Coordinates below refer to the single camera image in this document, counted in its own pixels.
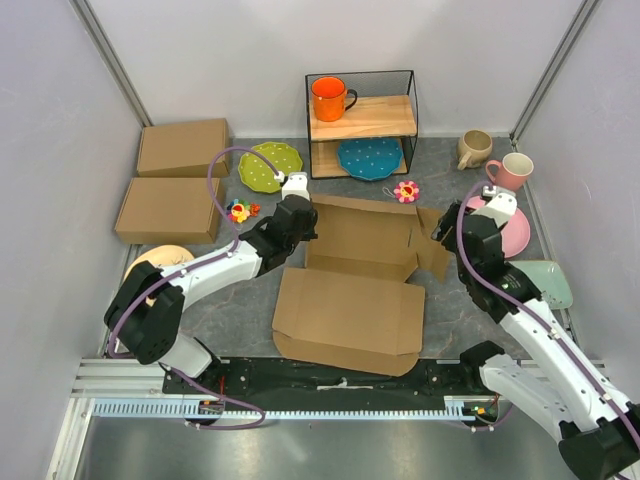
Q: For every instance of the large cardboard box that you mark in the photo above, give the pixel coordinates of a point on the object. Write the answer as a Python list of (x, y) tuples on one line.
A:
[(351, 305)]

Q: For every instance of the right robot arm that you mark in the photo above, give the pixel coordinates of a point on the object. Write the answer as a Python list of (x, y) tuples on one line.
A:
[(594, 424)]

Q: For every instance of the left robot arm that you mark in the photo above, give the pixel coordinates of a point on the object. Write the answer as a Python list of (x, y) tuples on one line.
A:
[(145, 315)]

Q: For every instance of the closed cardboard box rear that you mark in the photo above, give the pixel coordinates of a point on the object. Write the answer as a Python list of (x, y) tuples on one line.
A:
[(181, 150)]

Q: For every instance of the closed cardboard box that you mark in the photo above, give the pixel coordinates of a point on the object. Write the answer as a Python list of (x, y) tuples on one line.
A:
[(180, 211), (181, 150)]

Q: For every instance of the closed cardboard box front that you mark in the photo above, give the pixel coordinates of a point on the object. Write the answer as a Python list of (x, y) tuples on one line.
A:
[(180, 211)]

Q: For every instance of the blue dotted plate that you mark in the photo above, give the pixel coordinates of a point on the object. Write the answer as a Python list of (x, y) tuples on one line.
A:
[(370, 159)]

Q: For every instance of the pink flower toy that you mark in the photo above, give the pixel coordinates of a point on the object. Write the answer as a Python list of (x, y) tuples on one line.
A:
[(405, 192)]

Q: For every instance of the orange mug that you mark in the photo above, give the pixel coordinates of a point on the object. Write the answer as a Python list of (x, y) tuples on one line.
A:
[(331, 98)]

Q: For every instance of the beige bird plate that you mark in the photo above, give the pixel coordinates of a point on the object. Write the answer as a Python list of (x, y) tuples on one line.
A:
[(161, 256)]

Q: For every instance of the beige ceramic mug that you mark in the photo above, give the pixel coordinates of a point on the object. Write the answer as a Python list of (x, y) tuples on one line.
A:
[(473, 149)]

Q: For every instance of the pink round plate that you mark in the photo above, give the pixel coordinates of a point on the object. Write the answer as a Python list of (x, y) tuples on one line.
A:
[(514, 234)]

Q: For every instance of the pink mug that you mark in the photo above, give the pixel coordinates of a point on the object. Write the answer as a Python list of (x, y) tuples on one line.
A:
[(511, 172)]

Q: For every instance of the mint rectangular plate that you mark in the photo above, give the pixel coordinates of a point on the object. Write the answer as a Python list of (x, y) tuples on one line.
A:
[(549, 278)]

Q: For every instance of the black wire wooden shelf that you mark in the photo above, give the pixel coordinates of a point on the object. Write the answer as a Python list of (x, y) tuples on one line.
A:
[(378, 104)]

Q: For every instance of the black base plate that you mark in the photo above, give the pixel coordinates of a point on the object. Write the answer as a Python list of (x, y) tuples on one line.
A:
[(277, 384)]

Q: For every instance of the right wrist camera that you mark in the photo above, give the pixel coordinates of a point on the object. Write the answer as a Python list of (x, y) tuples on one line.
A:
[(500, 204)]

